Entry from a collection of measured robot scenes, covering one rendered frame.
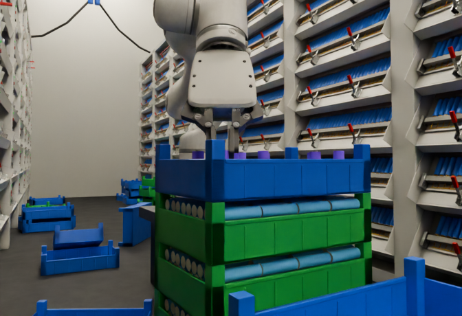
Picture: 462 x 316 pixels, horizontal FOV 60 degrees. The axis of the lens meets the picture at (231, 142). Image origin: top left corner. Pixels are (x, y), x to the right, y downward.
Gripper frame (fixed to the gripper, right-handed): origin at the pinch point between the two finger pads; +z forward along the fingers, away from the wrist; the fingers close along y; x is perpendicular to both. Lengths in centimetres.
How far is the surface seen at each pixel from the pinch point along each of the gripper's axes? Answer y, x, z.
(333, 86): -49, -91, -75
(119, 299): 33, -90, 10
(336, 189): -17.7, -7.8, 3.8
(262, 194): -5.5, -1.6, 6.9
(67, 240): 66, -124, -17
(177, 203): 6.9, -9.5, 5.5
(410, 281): -25.2, -5.8, 17.8
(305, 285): -12.1, -10.7, 17.5
